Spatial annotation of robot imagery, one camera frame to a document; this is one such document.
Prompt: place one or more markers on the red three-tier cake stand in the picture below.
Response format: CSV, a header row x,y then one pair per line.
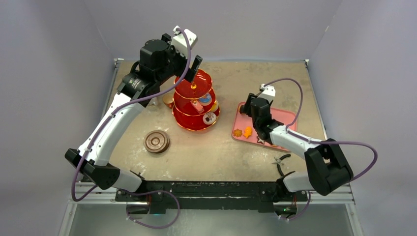
x,y
184,113

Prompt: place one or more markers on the yellow frosted donut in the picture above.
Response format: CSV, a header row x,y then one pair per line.
x,y
215,106

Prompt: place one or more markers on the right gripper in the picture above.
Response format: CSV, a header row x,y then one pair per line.
x,y
253,104

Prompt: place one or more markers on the black base frame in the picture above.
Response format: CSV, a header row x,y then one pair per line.
x,y
160,196

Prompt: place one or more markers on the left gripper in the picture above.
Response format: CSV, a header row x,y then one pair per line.
x,y
183,60

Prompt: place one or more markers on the pink serving tray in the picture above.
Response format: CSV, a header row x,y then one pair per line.
x,y
242,121

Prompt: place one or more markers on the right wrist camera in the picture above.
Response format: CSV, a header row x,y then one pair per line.
x,y
267,92

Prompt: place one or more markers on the black handled pliers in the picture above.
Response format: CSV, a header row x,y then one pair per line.
x,y
279,162

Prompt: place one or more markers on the orange fish cookie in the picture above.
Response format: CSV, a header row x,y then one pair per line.
x,y
247,132

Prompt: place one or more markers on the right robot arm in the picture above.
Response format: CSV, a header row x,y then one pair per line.
x,y
326,164

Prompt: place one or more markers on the orange flower cookie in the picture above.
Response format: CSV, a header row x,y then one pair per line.
x,y
237,133

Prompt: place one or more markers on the white star cookie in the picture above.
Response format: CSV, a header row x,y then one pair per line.
x,y
260,141

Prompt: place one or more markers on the small brown cup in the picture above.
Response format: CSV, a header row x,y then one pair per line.
x,y
168,100

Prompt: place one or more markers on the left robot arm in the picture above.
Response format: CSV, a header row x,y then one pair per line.
x,y
160,59

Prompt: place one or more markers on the blue frosted donut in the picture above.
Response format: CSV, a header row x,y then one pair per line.
x,y
205,100

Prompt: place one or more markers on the pink cake slice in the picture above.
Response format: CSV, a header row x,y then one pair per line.
x,y
197,106

